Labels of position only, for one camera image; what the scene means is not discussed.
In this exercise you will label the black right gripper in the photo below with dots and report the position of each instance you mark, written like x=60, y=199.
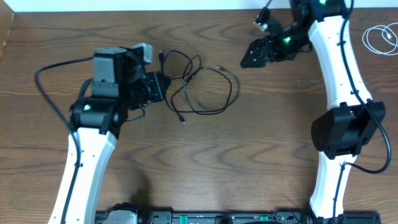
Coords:
x=265, y=42

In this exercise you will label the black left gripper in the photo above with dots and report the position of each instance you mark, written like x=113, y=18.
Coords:
x=158, y=87

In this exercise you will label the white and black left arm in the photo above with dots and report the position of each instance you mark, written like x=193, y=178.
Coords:
x=120, y=84

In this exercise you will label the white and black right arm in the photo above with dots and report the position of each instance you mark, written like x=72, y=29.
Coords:
x=352, y=116

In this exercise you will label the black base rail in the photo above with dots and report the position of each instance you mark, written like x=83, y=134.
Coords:
x=130, y=213

